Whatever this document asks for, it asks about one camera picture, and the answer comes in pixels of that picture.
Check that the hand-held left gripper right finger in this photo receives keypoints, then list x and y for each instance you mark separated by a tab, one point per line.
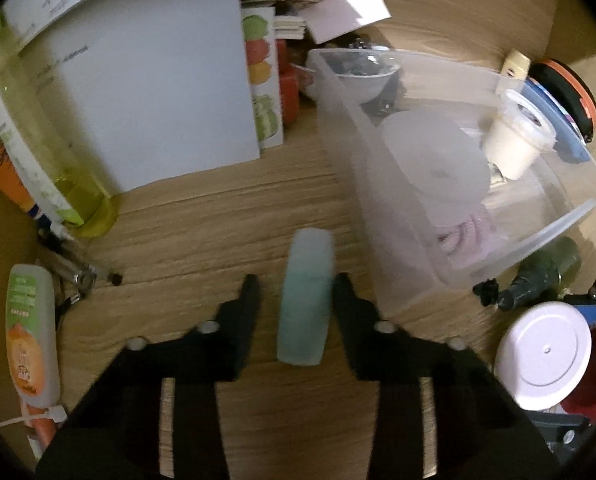
353	330

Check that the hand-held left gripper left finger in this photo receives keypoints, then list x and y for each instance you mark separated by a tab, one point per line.
243	330

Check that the pale green soft tube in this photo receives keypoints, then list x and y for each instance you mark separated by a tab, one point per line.
305	300

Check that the wooden desktop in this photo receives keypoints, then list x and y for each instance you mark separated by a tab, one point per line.
217	240

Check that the dark green bottle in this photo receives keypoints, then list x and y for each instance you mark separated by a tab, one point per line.
543	272

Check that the red jar with white lid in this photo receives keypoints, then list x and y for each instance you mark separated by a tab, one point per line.
543	355

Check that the small black clip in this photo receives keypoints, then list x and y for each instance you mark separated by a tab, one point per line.
487	291

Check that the clear plastic storage bin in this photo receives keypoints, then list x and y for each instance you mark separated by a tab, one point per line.
378	200

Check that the blue plastic lid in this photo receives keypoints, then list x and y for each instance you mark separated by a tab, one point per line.
570	140

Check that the black plastic object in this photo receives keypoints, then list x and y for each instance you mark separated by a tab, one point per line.
560	437

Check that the small white plastic cup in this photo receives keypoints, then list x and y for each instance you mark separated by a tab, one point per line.
515	140

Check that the black and orange round case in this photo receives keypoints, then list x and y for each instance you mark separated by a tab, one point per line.
575	95

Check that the orange green lotion bottle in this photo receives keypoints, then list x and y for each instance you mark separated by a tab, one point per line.
30	340

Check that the orange tool with white tie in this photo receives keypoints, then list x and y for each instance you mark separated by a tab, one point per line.
42	425

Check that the large white box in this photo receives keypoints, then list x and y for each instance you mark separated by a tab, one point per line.
167	105

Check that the red box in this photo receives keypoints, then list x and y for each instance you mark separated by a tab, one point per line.
289	95

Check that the small cream bottle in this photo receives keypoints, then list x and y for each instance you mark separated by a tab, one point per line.
515	64

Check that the clear plastic bowl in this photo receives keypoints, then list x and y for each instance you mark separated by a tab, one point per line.
363	82

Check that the box with fruit print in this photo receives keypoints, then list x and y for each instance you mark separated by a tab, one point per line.
263	70

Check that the clear yellow-green bottle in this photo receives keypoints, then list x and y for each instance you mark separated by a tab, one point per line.
42	160

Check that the orange printed box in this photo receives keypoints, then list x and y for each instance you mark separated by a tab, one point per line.
0	165

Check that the stack of white notepads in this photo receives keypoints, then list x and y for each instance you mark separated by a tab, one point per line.
290	27

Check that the white paper card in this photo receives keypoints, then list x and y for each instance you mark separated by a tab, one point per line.
345	12

